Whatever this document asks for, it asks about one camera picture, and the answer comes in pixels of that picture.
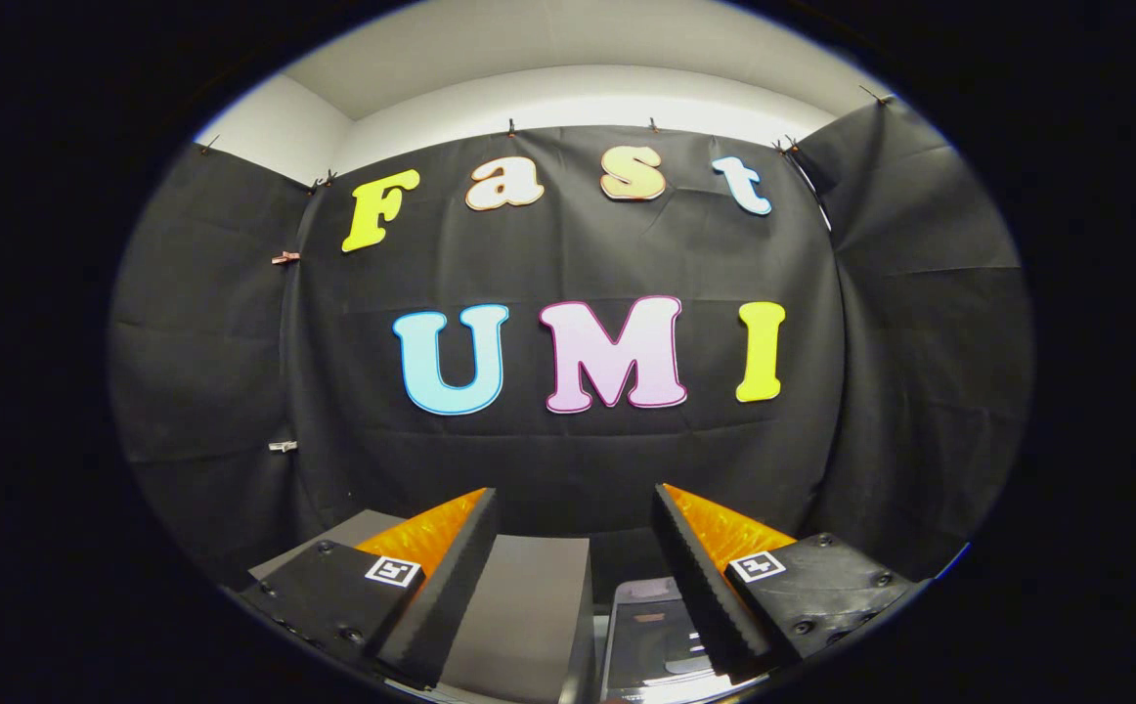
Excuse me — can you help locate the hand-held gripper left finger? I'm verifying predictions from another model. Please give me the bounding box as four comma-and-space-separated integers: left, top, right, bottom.
239, 487, 501, 688

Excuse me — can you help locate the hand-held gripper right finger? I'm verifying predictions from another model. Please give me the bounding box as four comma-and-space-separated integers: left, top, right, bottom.
651, 483, 921, 683

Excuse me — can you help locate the grey washing machine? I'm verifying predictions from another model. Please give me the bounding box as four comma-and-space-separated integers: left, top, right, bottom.
595, 575, 772, 704

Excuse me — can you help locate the grey box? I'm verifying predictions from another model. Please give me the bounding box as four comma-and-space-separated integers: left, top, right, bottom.
248, 508, 596, 704

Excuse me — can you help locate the black backdrop cloth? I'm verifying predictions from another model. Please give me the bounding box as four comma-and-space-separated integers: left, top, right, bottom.
109, 93, 1033, 593

